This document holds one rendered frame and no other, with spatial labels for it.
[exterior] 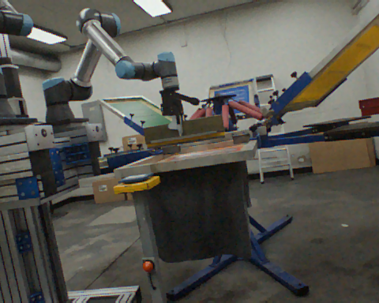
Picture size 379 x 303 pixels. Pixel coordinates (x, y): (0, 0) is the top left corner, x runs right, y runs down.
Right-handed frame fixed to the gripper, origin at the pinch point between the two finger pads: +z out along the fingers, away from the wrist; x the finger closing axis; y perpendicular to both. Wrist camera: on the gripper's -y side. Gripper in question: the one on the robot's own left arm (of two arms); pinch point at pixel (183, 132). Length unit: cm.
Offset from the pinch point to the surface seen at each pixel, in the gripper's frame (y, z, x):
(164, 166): 6.3, 12.1, 14.3
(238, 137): -19.5, 8.3, -43.3
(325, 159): -119, 90, -445
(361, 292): -75, 109, -57
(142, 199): 10.1, 20.3, 33.5
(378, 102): -94, 1, -50
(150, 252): 11, 40, 34
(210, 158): -12.7, 11.5, 14.2
